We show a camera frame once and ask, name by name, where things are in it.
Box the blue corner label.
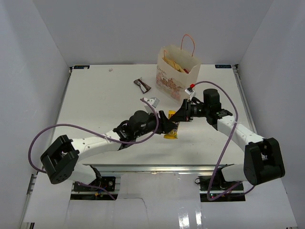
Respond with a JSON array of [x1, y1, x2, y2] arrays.
[[73, 65, 90, 69], [215, 64, 232, 69]]

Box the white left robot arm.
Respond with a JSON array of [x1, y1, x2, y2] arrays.
[[41, 110, 177, 190]]

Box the brown kettle chips bag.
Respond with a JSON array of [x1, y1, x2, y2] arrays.
[[163, 57, 185, 73]]

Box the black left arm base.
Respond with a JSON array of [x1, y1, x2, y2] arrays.
[[73, 177, 116, 193]]

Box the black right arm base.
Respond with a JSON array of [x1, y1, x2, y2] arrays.
[[194, 176, 245, 203]]

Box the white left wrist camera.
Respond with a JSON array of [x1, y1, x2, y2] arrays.
[[141, 97, 160, 113]]

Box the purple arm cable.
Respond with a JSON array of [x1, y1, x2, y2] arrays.
[[190, 80, 257, 202], [28, 97, 165, 201]]

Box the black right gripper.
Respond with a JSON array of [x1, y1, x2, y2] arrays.
[[170, 99, 210, 122]]

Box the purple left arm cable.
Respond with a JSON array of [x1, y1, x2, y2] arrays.
[[28, 97, 165, 201]]

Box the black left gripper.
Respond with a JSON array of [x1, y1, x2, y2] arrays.
[[134, 110, 177, 138]]

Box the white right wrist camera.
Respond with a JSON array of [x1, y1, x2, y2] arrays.
[[185, 84, 195, 100]]

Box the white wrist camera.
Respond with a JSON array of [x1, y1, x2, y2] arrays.
[[141, 97, 160, 113], [185, 84, 195, 100]]

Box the aluminium front table rail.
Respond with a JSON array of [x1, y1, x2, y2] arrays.
[[92, 164, 215, 173]]

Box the blue left corner label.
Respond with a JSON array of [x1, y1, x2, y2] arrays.
[[73, 65, 90, 69]]

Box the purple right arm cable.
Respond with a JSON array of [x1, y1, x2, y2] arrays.
[[190, 80, 257, 202]]

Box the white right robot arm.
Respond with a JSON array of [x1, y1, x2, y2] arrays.
[[170, 89, 285, 190]]

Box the brown chocolate bar wrapper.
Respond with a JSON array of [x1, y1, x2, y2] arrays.
[[133, 78, 151, 94]]

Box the white paper bag orange handles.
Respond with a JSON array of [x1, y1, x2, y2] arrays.
[[156, 34, 202, 102]]

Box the blue right corner label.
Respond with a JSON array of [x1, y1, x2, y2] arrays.
[[215, 64, 232, 69]]

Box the yellow M&M's candy packet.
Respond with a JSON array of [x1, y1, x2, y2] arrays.
[[163, 110, 180, 140]]

